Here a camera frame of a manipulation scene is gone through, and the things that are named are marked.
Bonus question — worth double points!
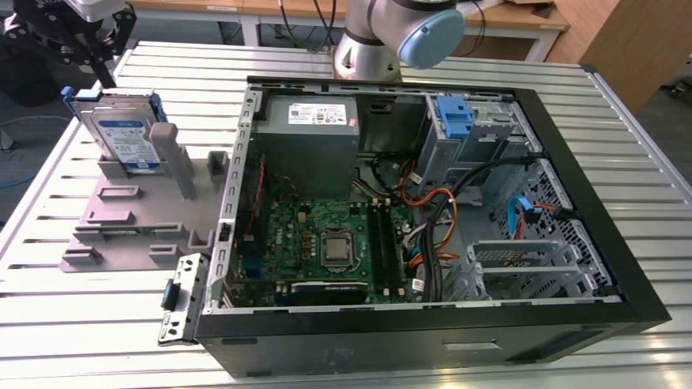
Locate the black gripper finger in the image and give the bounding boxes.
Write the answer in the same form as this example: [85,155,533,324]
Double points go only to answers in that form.
[100,2,136,88]
[4,19,105,88]

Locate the hard disk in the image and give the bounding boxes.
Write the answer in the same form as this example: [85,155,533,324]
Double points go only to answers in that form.
[61,85,169,176]

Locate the blue data wire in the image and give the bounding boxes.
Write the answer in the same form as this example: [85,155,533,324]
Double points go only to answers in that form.
[507,194,541,241]

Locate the orange power wire black plug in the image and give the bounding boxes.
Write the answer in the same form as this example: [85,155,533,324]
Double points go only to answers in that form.
[516,204,577,240]

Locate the metal disk bay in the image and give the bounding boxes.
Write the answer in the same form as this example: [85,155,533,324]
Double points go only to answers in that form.
[464,238,601,303]

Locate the black mesh waste bin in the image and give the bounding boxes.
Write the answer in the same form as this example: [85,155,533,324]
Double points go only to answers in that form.
[0,40,61,107]

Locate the grey parts rack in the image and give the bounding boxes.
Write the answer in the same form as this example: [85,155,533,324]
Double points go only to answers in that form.
[57,123,232,275]

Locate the grey power supply unit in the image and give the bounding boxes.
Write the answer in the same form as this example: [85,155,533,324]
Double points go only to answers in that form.
[253,95,361,199]

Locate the green motherboard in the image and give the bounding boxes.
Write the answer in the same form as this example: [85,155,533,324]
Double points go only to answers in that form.
[237,198,428,305]

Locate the black CPU socket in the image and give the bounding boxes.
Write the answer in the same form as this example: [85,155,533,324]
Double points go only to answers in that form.
[317,226,357,272]

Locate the blue plastic drive latch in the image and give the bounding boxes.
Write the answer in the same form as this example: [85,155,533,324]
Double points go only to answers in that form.
[436,96,475,139]

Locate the silver CPU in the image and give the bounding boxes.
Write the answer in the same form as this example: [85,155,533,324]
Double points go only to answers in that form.
[323,237,352,260]

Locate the metal drive cage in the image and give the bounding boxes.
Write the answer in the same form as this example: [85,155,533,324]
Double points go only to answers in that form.
[419,95,541,191]

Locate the black RAM slot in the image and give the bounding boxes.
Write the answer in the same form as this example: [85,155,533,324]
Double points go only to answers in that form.
[367,200,392,297]
[380,200,407,296]

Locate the black graphics card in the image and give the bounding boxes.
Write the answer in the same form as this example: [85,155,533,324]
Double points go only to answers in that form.
[273,279,369,307]

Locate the black PC case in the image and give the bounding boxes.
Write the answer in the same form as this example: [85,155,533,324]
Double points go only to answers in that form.
[192,75,672,378]

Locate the wooden cabinet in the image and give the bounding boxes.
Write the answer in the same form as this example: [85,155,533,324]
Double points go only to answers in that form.
[548,0,692,114]

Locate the wooden desk white frame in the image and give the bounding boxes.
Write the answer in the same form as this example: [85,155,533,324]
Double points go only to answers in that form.
[259,0,572,62]
[129,0,260,45]

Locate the metal bracket with blue latch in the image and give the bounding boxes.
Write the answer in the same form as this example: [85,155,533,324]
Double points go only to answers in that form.
[156,251,212,346]

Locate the orange power wire bundle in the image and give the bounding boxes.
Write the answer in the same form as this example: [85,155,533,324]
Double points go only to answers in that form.
[403,188,460,268]

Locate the black cable bundle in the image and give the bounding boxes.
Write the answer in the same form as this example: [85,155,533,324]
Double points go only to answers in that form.
[420,156,541,303]

